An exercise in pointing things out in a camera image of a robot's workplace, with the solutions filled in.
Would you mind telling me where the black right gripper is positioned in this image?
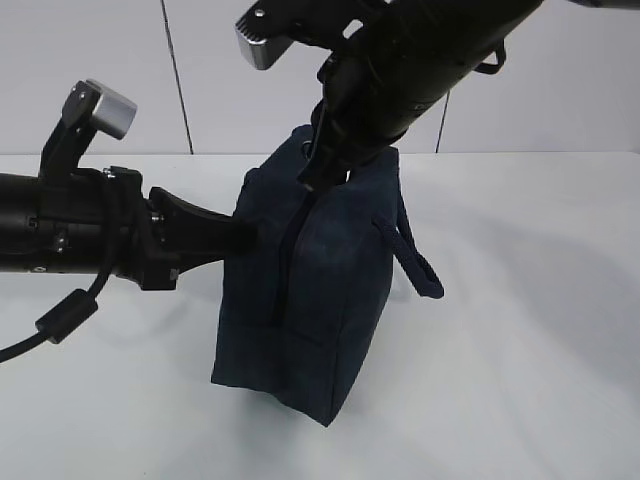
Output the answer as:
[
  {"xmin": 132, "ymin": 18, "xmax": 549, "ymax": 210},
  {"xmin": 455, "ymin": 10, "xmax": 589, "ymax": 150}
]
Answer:
[{"xmin": 298, "ymin": 25, "xmax": 400, "ymax": 193}]

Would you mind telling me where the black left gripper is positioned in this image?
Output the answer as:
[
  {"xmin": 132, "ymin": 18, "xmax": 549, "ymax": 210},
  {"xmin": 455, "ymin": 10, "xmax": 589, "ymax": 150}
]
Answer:
[{"xmin": 37, "ymin": 119, "xmax": 258, "ymax": 291}]

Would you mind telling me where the navy blue lunch bag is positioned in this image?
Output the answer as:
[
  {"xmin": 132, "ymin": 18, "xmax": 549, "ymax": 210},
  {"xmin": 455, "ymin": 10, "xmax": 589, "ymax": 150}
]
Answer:
[{"xmin": 211, "ymin": 125, "xmax": 444, "ymax": 426}]

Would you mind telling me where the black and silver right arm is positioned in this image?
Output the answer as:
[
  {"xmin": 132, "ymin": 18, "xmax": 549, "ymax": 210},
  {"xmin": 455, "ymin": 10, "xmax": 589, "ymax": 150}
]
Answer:
[{"xmin": 299, "ymin": 1, "xmax": 541, "ymax": 192}]

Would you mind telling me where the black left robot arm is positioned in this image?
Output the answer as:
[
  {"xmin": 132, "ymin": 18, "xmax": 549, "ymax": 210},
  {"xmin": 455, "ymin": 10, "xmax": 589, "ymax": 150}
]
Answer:
[{"xmin": 1, "ymin": 122, "xmax": 257, "ymax": 291}]

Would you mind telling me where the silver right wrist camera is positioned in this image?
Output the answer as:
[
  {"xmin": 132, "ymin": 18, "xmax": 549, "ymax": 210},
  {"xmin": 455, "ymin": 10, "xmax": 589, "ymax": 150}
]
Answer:
[{"xmin": 235, "ymin": 0, "xmax": 389, "ymax": 71}]

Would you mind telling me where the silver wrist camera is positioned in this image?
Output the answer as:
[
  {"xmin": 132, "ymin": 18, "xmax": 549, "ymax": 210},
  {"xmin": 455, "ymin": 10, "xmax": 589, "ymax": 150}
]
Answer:
[
  {"xmin": 61, "ymin": 79, "xmax": 138, "ymax": 140},
  {"xmin": 235, "ymin": 0, "xmax": 389, "ymax": 71}
]

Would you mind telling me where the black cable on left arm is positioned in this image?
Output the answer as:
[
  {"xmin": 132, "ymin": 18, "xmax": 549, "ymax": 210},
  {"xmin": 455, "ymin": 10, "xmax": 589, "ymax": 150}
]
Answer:
[{"xmin": 0, "ymin": 199, "xmax": 119, "ymax": 366}]

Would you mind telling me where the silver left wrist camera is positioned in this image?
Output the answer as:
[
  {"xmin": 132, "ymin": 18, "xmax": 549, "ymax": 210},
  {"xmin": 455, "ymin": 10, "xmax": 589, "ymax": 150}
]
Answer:
[{"xmin": 61, "ymin": 79, "xmax": 138, "ymax": 140}]

